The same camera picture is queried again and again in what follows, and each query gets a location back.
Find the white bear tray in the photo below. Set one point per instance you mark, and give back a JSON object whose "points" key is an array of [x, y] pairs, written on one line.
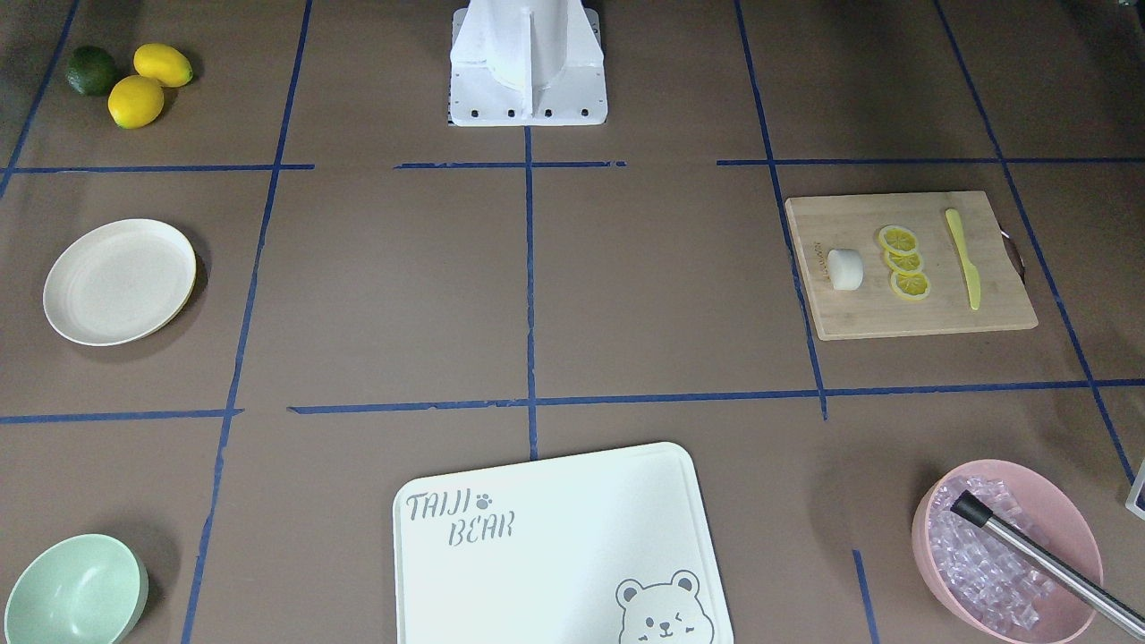
{"points": [[606, 547]]}

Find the bamboo cutting board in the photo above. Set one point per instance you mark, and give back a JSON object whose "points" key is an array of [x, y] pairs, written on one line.
{"points": [[819, 224]]}

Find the lemon slice top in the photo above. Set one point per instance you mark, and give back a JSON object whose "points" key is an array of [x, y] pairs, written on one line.
{"points": [[898, 240]]}

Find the lemon slice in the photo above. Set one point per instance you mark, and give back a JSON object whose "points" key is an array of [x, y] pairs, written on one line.
{"points": [[913, 287], [904, 264], [898, 240]]}

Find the lemon slice bottom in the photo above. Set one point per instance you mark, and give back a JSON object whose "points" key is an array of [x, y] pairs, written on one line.
{"points": [[913, 287]]}

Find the lemon slice middle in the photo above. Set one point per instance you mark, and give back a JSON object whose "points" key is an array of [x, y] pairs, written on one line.
{"points": [[904, 264]]}

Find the yellow-green plastic knife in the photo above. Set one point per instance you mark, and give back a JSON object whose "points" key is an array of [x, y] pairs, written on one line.
{"points": [[970, 271]]}

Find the steel tongs black tip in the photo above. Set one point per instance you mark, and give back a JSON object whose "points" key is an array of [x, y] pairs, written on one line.
{"points": [[971, 509]]}

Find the cream round plate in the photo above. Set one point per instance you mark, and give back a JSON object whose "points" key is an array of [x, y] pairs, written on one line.
{"points": [[120, 282]]}

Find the yellow lemon upper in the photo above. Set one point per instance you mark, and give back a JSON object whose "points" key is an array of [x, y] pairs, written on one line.
{"points": [[164, 63]]}

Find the yellow lemon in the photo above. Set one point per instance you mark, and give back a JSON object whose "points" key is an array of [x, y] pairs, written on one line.
{"points": [[136, 101], [164, 63]]}

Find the yellow lemon lower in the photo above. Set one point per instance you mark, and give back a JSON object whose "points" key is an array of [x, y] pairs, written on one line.
{"points": [[136, 101]]}

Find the clear ice cubes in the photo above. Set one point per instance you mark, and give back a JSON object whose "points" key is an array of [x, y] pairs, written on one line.
{"points": [[997, 586]]}

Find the pink bowl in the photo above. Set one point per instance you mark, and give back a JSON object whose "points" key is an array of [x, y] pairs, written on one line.
{"points": [[1064, 617]]}

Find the green lime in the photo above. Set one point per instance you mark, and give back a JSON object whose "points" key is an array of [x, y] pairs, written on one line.
{"points": [[91, 71]]}

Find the mint green bowl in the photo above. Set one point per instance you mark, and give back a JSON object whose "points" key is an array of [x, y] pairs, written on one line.
{"points": [[86, 589]]}

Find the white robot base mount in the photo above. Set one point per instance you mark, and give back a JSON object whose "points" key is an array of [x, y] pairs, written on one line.
{"points": [[526, 63]]}

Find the metal cutting board handle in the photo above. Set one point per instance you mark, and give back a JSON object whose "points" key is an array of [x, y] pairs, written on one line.
{"points": [[1015, 257]]}

